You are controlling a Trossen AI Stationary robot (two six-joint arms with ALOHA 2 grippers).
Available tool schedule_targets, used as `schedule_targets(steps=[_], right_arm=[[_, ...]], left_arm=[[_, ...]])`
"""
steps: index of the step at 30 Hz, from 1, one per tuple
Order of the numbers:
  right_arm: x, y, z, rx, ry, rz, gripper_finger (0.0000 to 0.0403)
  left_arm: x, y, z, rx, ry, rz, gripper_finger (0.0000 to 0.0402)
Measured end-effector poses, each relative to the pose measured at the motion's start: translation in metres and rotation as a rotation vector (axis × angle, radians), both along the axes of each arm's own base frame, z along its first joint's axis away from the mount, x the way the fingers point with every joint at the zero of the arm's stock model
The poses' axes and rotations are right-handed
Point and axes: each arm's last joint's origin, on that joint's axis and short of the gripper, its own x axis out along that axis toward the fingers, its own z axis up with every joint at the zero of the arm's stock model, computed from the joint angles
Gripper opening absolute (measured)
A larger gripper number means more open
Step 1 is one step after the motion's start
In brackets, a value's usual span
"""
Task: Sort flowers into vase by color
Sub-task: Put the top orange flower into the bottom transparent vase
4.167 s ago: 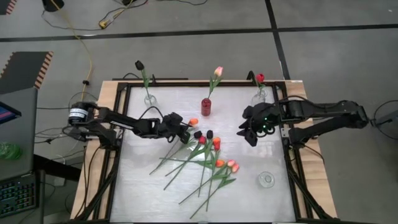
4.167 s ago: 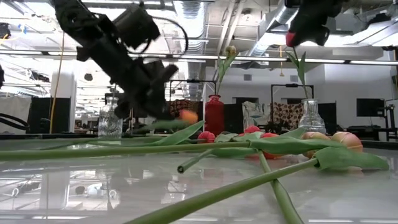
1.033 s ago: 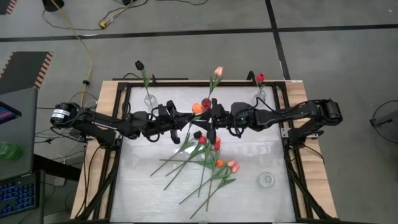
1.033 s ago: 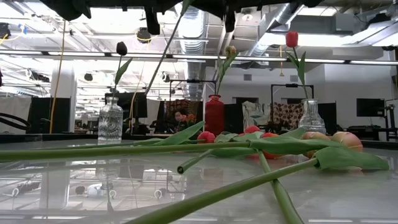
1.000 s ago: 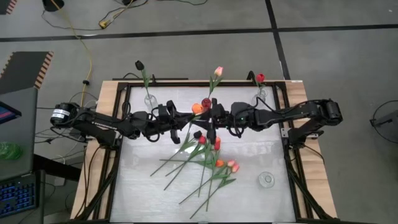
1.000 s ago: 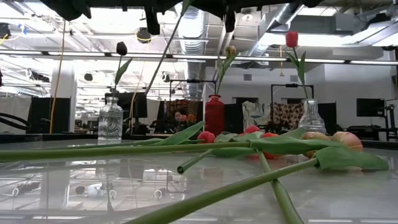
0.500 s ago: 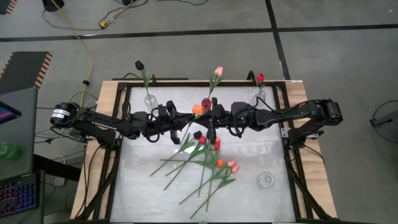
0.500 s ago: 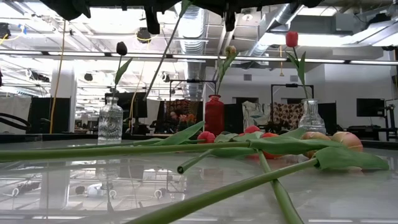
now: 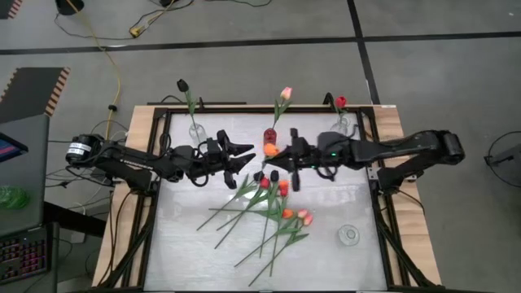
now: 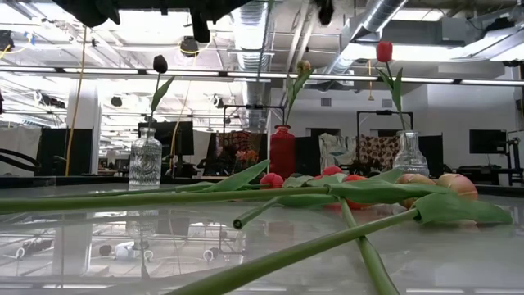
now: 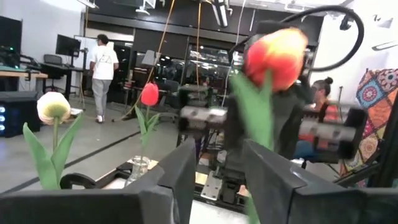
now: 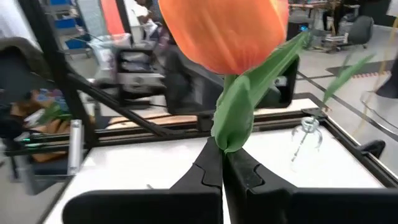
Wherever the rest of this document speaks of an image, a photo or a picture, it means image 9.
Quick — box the black stand with cable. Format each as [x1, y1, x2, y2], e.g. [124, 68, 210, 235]
[484, 129, 521, 190]

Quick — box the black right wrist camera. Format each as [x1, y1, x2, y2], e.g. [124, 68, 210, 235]
[317, 130, 347, 155]

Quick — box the grey desk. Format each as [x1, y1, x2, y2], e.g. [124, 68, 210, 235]
[0, 113, 50, 239]

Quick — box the laptop screen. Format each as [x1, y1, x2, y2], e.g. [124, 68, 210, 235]
[0, 132, 29, 164]

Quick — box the black flat bar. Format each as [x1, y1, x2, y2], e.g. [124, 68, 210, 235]
[146, 101, 248, 107]

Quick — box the small black orange-edged floor mat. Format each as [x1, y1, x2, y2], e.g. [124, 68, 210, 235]
[0, 0, 24, 20]

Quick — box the black desk leg bar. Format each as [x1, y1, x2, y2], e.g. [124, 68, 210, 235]
[42, 201, 107, 239]

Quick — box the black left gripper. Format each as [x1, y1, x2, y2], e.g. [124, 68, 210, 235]
[189, 129, 256, 190]

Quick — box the backlit black keyboard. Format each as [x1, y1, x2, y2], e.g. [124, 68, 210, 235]
[0, 226, 53, 286]

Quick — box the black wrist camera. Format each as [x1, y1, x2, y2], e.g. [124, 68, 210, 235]
[317, 130, 347, 155]
[204, 137, 221, 155]

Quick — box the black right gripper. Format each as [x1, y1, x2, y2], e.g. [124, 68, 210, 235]
[264, 128, 345, 193]

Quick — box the large black orange-edged floor mat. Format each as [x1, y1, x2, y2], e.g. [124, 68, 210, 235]
[0, 67, 71, 125]

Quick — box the grey power adapter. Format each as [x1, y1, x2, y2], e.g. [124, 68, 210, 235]
[90, 166, 115, 182]

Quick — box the yellow plug with cable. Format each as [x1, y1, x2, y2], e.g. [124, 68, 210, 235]
[129, 0, 182, 38]

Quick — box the bulbous clear glass vase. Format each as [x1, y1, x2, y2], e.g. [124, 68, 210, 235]
[329, 116, 359, 139]

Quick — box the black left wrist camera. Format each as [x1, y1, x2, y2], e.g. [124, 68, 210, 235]
[204, 137, 221, 155]

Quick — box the tall ribbed clear glass vase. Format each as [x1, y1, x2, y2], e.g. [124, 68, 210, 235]
[187, 121, 208, 144]

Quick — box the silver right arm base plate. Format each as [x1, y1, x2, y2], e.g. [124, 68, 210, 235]
[367, 166, 418, 183]

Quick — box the long yellow cable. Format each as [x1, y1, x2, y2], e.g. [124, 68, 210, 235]
[64, 0, 122, 142]

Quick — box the orange artificial tulip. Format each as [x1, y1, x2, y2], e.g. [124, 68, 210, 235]
[208, 208, 295, 221]
[213, 180, 290, 250]
[260, 142, 282, 170]

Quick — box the squat cut glass vase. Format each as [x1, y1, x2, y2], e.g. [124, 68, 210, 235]
[337, 224, 361, 247]

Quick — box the black round stand base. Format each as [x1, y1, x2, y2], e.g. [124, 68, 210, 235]
[55, 0, 85, 16]

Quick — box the green plastic bottle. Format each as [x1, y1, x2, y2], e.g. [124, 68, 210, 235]
[0, 185, 30, 211]

